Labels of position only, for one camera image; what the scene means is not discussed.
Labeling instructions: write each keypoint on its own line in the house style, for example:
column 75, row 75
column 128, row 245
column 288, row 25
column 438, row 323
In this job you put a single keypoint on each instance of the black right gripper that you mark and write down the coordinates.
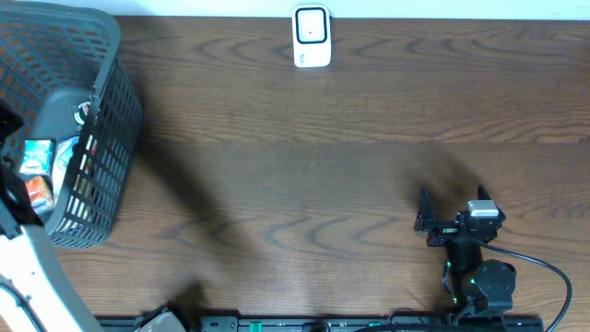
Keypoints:
column 426, row 220

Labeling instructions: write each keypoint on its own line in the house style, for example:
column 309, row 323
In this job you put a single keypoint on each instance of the white blue snack bag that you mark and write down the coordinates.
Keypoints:
column 63, row 155

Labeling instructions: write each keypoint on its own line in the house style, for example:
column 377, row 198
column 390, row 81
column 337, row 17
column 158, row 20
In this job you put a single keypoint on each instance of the orange white tissue pack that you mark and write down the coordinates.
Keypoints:
column 40, row 195

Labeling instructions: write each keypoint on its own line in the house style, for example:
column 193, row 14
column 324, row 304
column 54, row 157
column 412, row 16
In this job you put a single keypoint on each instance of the green white tissue pack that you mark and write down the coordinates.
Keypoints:
column 38, row 157

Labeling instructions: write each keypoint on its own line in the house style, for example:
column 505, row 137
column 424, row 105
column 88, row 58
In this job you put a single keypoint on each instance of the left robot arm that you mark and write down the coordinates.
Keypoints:
column 36, row 295

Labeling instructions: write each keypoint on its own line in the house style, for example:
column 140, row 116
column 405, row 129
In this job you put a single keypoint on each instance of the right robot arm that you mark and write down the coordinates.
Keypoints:
column 481, row 289

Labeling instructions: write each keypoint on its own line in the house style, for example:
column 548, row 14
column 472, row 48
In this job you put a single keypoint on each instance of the white barcode scanner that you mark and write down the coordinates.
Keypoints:
column 311, row 29

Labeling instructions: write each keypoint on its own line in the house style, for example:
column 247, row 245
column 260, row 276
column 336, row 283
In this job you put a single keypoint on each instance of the grey plastic mesh basket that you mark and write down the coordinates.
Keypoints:
column 53, row 58

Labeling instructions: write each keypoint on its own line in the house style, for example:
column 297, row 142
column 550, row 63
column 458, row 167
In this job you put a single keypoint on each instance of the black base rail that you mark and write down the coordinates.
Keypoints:
column 341, row 324

